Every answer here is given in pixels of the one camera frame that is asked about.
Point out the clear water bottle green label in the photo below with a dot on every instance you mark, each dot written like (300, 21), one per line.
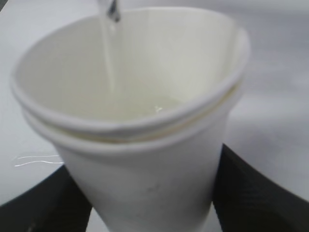
(109, 9)

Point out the white paper cup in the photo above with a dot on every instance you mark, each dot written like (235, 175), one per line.
(138, 110)

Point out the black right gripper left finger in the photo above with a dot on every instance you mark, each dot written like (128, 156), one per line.
(54, 205)

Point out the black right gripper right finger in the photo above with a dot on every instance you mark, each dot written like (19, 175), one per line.
(247, 201)

